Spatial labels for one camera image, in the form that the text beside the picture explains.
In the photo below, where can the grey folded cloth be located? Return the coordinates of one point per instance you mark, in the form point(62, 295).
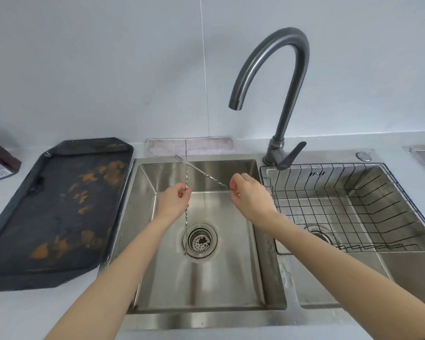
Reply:
point(209, 145)

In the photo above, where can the dark brown labelled bottle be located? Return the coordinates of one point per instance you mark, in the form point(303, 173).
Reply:
point(0, 155)

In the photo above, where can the dark grey gooseneck faucet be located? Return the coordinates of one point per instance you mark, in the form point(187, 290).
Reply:
point(286, 113)

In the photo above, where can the round silver sink button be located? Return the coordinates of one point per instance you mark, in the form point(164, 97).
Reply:
point(364, 156)

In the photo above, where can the person's right forearm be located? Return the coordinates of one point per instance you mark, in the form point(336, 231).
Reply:
point(340, 272)

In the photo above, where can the person's right hand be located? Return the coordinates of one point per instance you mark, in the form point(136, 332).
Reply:
point(255, 201)

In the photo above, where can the person's left forearm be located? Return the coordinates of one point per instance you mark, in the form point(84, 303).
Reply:
point(109, 286)

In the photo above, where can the round metal drain strainer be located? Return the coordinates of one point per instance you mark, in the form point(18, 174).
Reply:
point(200, 241)
point(322, 236)

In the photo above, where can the stainless steel double sink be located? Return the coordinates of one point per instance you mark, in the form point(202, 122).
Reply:
point(198, 279)

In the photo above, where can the person's left hand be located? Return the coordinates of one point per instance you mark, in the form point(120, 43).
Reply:
point(171, 205)

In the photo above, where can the black plastic tray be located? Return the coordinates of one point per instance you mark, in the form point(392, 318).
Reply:
point(39, 215)

